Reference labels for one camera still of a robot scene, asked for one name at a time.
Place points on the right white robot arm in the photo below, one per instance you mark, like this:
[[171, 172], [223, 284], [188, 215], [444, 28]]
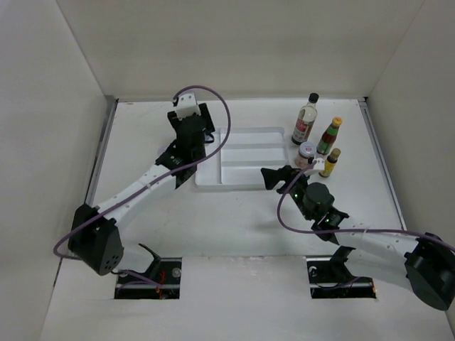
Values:
[[418, 262]]

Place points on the small yellow label bottle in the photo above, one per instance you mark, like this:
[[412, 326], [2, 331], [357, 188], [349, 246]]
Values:
[[330, 163]]

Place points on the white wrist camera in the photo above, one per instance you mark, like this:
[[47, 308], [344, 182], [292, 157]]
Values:
[[186, 105], [317, 166]]

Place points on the tall dark soy sauce bottle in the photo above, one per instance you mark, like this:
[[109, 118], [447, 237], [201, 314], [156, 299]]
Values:
[[305, 120]]

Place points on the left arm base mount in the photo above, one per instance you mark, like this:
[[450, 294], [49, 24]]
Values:
[[161, 280]]

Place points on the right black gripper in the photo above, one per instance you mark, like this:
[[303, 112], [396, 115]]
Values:
[[271, 176]]

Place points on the red cap chili sauce bottle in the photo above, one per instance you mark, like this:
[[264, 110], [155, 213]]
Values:
[[329, 136]]

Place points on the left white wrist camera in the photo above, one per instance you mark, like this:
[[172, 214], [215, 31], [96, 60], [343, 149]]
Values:
[[186, 105]]

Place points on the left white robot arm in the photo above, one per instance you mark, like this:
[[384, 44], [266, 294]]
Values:
[[97, 231]]

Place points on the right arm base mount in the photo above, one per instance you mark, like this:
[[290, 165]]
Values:
[[329, 278]]

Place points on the red lid pink jar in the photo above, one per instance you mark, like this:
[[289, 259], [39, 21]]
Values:
[[305, 155]]

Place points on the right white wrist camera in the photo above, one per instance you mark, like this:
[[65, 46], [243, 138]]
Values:
[[317, 166]]

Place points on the white divided organizer tray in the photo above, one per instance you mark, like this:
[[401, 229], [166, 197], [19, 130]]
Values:
[[237, 165]]

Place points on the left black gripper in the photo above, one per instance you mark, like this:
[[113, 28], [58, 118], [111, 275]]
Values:
[[204, 114]]

